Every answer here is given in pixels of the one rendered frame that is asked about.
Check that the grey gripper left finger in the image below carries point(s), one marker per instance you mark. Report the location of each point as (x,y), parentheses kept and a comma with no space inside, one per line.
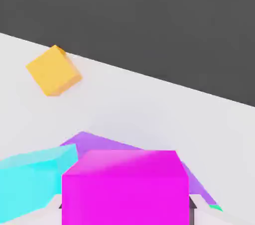
(53,215)

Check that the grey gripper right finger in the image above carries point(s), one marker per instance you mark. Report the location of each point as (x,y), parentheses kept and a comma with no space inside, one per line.
(199,216)

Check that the small magenta cube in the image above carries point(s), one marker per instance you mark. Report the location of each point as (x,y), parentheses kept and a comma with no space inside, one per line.
(125,195)

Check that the small cyan cube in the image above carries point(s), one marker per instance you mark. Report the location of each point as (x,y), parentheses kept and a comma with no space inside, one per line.
(25,181)

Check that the small orange cube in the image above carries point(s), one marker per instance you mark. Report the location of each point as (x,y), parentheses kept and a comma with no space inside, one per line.
(51,69)

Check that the large purple box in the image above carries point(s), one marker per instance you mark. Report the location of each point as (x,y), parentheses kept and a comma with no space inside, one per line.
(95,143)

